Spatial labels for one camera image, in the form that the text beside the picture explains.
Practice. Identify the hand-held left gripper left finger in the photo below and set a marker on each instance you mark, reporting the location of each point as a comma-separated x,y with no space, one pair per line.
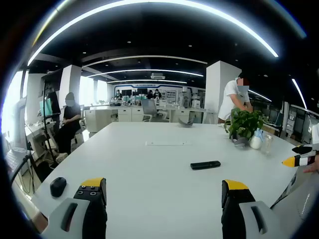
94,214

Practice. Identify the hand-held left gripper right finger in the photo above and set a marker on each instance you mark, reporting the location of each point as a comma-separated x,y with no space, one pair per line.
234,214

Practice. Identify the black remote control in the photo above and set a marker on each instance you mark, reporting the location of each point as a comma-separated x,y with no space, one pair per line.
205,165

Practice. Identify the person's right hand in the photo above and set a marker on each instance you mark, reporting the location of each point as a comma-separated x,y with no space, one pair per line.
313,169

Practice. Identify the clear glass cup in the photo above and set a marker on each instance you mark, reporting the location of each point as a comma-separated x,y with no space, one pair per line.
267,145

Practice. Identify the white round vase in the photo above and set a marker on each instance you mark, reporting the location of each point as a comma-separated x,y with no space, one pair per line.
254,143

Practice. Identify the black computer mouse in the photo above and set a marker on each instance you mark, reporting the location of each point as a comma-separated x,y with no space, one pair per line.
58,186

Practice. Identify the grey plant pot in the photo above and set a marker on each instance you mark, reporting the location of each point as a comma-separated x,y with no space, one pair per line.
240,142

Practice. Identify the green potted plant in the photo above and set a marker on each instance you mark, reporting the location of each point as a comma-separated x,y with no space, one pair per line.
245,123

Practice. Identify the black tripod stand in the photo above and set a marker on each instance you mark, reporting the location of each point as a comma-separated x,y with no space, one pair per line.
47,124

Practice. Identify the white cabinet row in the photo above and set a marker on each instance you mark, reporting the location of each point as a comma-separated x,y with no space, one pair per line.
124,114

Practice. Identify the teal screen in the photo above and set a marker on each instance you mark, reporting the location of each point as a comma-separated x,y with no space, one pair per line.
45,107

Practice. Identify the grey office chair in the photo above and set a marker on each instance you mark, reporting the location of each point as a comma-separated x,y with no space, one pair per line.
149,108

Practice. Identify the ceiling air conditioner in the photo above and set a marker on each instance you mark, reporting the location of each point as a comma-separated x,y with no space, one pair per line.
158,76

